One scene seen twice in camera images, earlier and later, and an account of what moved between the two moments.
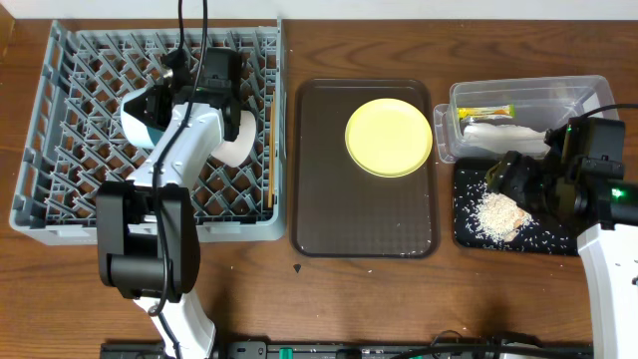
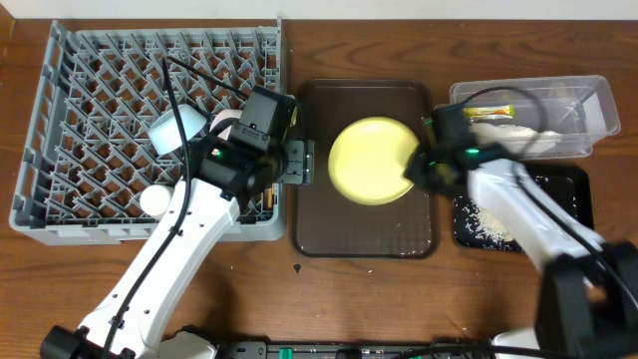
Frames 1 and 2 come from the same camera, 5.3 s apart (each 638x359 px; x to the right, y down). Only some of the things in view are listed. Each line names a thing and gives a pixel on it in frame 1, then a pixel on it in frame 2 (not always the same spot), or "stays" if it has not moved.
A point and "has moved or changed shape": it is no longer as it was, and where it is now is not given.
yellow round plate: (389, 138) has moved or changed shape
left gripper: (232, 116) to (299, 162)
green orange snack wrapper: (486, 112) stays
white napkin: (505, 138) stays
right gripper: (511, 173) to (411, 166)
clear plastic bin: (491, 118) stays
